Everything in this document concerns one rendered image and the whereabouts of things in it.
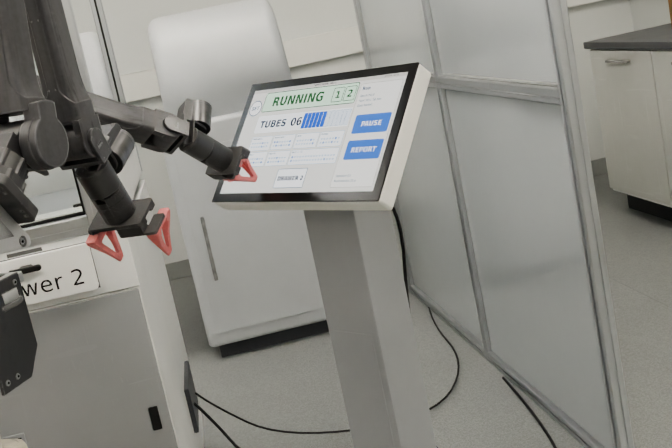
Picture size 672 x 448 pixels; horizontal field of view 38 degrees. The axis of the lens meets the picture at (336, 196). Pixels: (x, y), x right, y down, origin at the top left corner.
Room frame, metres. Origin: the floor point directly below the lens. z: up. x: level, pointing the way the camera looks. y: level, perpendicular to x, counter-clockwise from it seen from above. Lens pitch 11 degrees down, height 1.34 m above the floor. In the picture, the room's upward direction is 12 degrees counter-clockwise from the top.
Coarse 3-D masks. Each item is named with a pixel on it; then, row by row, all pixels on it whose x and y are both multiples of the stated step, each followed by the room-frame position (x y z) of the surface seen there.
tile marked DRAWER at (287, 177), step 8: (288, 168) 2.08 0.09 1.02; (296, 168) 2.06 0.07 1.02; (304, 168) 2.05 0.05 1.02; (280, 176) 2.09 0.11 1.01; (288, 176) 2.07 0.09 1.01; (296, 176) 2.05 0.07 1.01; (304, 176) 2.03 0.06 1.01; (280, 184) 2.07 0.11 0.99; (288, 184) 2.05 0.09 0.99; (296, 184) 2.04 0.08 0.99
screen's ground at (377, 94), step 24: (264, 96) 2.29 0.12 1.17; (360, 96) 2.05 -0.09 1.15; (384, 96) 2.00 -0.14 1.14; (264, 120) 2.24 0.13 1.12; (288, 120) 2.18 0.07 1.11; (240, 144) 2.25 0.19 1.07; (384, 144) 1.92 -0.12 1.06; (264, 168) 2.14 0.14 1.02; (312, 168) 2.03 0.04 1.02; (336, 168) 1.98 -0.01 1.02; (360, 168) 1.93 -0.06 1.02; (240, 192) 2.15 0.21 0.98; (264, 192) 2.10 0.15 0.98; (288, 192) 2.04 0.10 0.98
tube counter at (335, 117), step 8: (304, 112) 2.15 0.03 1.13; (312, 112) 2.13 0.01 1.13; (320, 112) 2.11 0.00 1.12; (328, 112) 2.09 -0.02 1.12; (336, 112) 2.07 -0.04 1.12; (344, 112) 2.06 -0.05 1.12; (296, 120) 2.15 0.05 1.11; (304, 120) 2.13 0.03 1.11; (312, 120) 2.12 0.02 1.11; (320, 120) 2.10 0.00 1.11; (328, 120) 2.08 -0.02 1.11; (336, 120) 2.06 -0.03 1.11; (344, 120) 2.04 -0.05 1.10; (288, 128) 2.16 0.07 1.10; (296, 128) 2.14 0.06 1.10; (304, 128) 2.12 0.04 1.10; (312, 128) 2.10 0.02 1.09
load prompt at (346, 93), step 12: (348, 84) 2.10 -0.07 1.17; (276, 96) 2.26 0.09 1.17; (288, 96) 2.22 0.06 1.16; (300, 96) 2.19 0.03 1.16; (312, 96) 2.16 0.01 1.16; (324, 96) 2.13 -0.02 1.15; (336, 96) 2.10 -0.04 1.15; (348, 96) 2.07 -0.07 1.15; (264, 108) 2.26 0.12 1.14; (276, 108) 2.23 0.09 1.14; (288, 108) 2.20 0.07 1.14; (300, 108) 2.17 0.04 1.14
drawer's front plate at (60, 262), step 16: (32, 256) 2.18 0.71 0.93; (48, 256) 2.18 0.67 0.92; (64, 256) 2.18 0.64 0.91; (80, 256) 2.19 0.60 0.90; (0, 272) 2.17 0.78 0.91; (32, 272) 2.18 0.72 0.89; (48, 272) 2.18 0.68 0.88; (64, 272) 2.18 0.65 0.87; (48, 288) 2.18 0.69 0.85; (64, 288) 2.18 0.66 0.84; (80, 288) 2.19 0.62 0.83; (96, 288) 2.19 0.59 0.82
